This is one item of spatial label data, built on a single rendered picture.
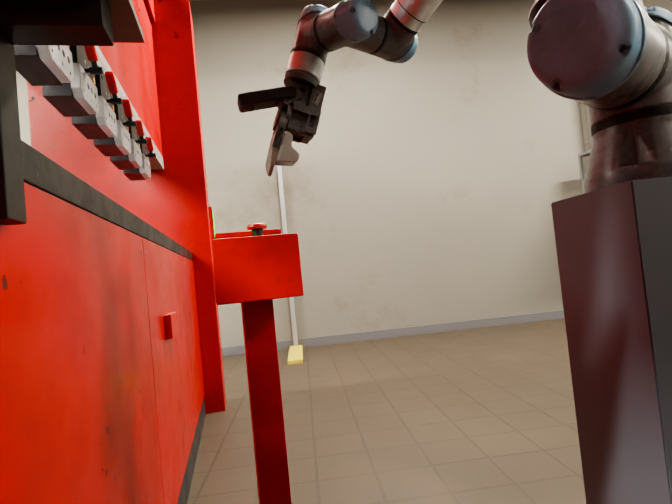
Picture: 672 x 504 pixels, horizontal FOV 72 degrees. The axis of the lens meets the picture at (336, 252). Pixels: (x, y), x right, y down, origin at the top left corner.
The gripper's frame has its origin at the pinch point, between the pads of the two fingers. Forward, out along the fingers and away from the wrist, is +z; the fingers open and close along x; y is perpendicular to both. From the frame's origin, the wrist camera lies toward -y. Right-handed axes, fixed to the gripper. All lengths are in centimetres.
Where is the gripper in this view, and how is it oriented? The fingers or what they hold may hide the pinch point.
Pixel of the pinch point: (267, 168)
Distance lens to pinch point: 94.7
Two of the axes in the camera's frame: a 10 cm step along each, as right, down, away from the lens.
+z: -2.3, 9.6, -1.3
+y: 9.3, 2.6, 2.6
